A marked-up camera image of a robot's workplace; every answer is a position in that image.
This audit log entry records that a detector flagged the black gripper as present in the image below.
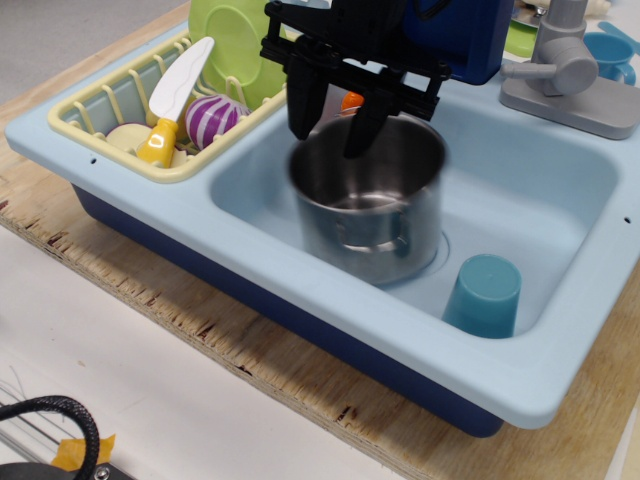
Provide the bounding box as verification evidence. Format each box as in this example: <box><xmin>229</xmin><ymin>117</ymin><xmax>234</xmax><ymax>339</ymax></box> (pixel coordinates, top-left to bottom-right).
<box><xmin>261</xmin><ymin>1</ymin><xmax>450</xmax><ymax>158</ymax></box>

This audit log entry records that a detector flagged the yellow dish drying rack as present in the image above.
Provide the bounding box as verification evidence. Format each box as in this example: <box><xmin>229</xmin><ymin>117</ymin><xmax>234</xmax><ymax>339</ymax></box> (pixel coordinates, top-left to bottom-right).
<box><xmin>48</xmin><ymin>30</ymin><xmax>286</xmax><ymax>183</ymax></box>

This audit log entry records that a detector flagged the black braided cable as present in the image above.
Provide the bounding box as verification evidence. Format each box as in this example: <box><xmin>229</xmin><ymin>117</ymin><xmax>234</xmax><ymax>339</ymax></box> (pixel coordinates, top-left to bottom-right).
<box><xmin>0</xmin><ymin>395</ymin><xmax>101</xmax><ymax>480</ymax></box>

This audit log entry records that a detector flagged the cream plastic plate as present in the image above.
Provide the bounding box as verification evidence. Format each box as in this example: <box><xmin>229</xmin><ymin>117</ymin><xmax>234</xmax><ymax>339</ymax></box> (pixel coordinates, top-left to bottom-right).
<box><xmin>105</xmin><ymin>122</ymin><xmax>187</xmax><ymax>169</ymax></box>

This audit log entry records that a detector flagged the stainless steel pot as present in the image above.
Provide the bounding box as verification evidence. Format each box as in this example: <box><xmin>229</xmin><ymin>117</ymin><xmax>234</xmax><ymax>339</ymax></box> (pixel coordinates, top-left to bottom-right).
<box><xmin>288</xmin><ymin>116</ymin><xmax>447</xmax><ymax>285</ymax></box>

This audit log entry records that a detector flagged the teal plastic cup upside down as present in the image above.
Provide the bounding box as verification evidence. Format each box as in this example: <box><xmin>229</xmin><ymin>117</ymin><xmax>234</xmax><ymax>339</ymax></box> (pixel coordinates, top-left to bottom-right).
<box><xmin>442</xmin><ymin>254</ymin><xmax>522</xmax><ymax>339</ymax></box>

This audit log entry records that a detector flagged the grey toy faucet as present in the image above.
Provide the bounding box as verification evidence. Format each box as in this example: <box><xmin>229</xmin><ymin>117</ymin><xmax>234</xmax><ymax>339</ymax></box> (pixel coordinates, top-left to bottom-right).
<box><xmin>499</xmin><ymin>1</ymin><xmax>639</xmax><ymax>140</ymax></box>

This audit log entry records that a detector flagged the yellow tape piece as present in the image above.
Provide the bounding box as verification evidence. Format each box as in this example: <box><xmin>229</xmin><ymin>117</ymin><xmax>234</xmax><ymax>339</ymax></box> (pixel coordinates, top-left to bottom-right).
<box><xmin>51</xmin><ymin>434</ymin><xmax>116</xmax><ymax>472</ymax></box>

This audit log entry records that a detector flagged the blue cup with handle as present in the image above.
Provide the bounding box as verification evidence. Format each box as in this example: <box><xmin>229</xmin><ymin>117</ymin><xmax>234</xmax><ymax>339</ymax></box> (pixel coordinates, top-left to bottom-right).
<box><xmin>583</xmin><ymin>21</ymin><xmax>639</xmax><ymax>86</ymax></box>

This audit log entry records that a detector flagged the light blue toy sink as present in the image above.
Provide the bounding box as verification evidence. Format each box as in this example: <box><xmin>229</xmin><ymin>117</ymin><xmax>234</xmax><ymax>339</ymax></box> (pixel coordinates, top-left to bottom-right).
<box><xmin>4</xmin><ymin>9</ymin><xmax>640</xmax><ymax>439</ymax></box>

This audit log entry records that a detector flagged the wooden plywood board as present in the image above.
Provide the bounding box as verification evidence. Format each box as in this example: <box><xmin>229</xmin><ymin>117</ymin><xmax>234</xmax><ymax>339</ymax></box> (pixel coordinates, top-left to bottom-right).
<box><xmin>0</xmin><ymin>4</ymin><xmax>640</xmax><ymax>480</ymax></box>

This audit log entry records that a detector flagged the white knife yellow handle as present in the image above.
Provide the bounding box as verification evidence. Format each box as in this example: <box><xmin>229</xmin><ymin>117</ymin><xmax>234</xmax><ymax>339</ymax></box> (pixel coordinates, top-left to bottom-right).
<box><xmin>136</xmin><ymin>37</ymin><xmax>215</xmax><ymax>168</ymax></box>

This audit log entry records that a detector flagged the orange toy carrot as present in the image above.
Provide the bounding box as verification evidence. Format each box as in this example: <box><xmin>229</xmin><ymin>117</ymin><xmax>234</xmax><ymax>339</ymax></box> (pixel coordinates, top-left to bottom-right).
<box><xmin>340</xmin><ymin>91</ymin><xmax>364</xmax><ymax>115</ymax></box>

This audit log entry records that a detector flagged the dark blue plastic box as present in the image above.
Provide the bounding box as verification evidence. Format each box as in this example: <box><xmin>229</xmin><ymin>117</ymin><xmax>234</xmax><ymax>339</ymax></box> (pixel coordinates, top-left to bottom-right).
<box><xmin>379</xmin><ymin>0</ymin><xmax>516</xmax><ymax>86</ymax></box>

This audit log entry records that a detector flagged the green plastic plate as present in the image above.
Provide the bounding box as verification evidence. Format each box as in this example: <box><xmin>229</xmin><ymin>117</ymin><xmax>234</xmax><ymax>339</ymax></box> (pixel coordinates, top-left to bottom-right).
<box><xmin>188</xmin><ymin>0</ymin><xmax>286</xmax><ymax>110</ymax></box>

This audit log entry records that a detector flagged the purple striped toy onion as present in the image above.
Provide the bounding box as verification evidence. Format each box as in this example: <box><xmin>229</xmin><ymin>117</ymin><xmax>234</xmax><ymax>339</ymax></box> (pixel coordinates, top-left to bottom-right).
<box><xmin>185</xmin><ymin>94</ymin><xmax>251</xmax><ymax>150</ymax></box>

